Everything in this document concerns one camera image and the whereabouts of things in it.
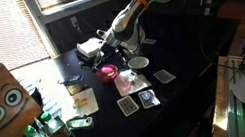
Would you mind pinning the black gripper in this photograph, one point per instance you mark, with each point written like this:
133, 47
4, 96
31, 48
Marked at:
110, 52

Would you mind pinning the pink bowl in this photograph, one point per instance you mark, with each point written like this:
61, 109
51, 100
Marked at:
108, 73

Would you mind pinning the black and white bowl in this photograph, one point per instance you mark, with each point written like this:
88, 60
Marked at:
138, 63

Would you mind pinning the dark blue tray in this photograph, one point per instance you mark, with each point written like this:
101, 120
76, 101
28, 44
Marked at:
82, 59

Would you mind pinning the small dark round cap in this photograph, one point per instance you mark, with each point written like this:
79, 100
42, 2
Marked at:
81, 63

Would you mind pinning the small jar with blue label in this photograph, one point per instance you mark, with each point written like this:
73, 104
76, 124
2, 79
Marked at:
74, 85

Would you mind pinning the white paper with gummy candies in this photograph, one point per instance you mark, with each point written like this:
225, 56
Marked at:
85, 102

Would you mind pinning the blue-backed playing card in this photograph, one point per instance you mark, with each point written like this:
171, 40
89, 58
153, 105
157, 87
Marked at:
164, 76
150, 41
128, 105

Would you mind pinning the playing card in glossy sleeve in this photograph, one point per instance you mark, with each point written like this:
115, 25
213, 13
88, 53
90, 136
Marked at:
149, 98

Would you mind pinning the white and green plastic case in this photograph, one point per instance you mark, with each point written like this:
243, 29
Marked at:
79, 123

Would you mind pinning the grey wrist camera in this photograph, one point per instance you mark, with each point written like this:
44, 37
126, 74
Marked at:
104, 35

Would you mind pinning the white wall outlet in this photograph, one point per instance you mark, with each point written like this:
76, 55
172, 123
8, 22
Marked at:
74, 21

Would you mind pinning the white window frame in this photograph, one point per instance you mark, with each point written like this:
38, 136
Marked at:
42, 32

